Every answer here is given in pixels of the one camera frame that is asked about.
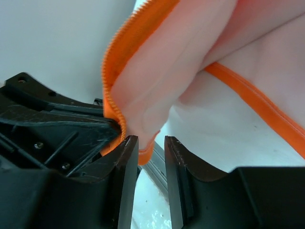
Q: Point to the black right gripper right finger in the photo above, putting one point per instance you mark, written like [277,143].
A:
[202,196]

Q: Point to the orange jacket with pink lining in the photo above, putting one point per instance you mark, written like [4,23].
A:
[225,77]

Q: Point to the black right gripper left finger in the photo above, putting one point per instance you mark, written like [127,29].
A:
[99,196]

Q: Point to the aluminium table frame rail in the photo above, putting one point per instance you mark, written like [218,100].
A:
[156,169]

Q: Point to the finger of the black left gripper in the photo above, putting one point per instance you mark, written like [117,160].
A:
[40,128]

